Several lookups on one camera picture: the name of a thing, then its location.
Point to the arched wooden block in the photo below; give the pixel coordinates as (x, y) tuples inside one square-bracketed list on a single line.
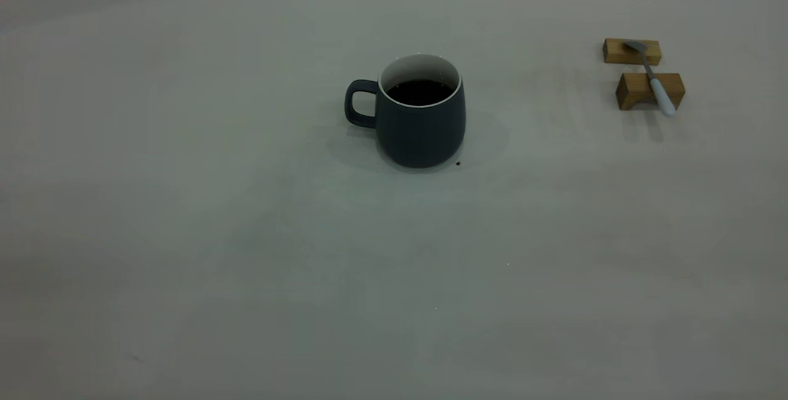
[(631, 89)]

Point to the dark grey ceramic cup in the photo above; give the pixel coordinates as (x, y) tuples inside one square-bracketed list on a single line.
[(422, 135)]

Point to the dark coffee liquid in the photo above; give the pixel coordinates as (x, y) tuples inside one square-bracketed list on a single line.
[(420, 92)]

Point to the flat rectangular wooden block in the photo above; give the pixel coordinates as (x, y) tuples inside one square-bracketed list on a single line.
[(615, 52)]

